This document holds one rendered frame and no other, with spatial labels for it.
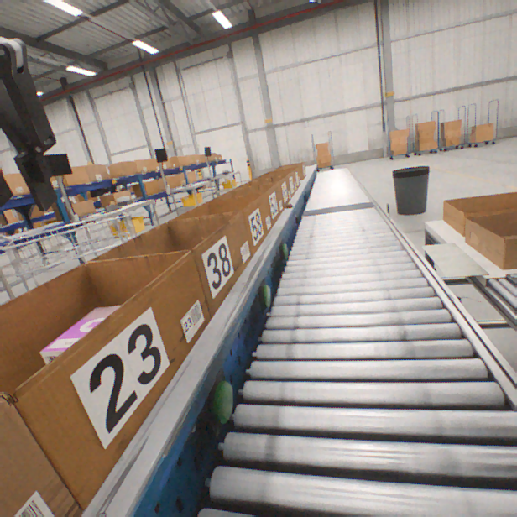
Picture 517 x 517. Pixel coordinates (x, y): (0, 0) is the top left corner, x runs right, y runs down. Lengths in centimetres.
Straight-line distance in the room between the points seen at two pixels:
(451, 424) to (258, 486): 33
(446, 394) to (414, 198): 421
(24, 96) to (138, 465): 41
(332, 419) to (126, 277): 53
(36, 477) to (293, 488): 33
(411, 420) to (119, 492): 45
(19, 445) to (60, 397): 5
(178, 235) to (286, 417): 72
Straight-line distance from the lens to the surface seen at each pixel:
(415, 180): 469
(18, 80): 37
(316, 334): 80
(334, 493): 53
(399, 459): 56
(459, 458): 58
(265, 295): 85
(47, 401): 38
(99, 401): 43
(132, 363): 46
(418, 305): 92
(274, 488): 54
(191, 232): 106
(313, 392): 65
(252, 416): 63
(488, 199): 174
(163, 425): 47
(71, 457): 42
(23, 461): 38
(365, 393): 64
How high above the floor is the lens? 121
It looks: 19 degrees down
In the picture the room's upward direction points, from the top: 11 degrees counter-clockwise
